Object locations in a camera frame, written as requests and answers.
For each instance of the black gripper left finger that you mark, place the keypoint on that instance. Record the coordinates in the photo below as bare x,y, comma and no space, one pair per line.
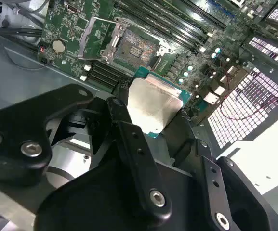
20,120

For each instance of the metal socket cover frame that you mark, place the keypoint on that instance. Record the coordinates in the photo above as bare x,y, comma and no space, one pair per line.
84,38

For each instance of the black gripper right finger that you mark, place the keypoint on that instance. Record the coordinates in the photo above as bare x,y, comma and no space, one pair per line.
213,199

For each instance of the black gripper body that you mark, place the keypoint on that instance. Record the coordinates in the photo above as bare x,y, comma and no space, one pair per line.
93,204

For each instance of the silver CPU with green edge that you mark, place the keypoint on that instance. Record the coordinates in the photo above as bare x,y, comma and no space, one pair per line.
150,101

